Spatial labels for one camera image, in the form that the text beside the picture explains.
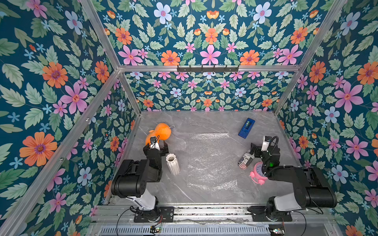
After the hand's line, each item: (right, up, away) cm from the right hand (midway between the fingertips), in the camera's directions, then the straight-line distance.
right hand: (263, 143), depth 92 cm
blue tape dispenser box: (-7, +9, +12) cm, 16 cm away
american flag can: (-12, -11, -2) cm, 16 cm away
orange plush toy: (-67, +7, +7) cm, 67 cm away
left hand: (-68, +1, 0) cm, 68 cm away
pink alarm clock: (-7, -17, -10) cm, 21 cm away
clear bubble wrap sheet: (-34, -14, -1) cm, 36 cm away
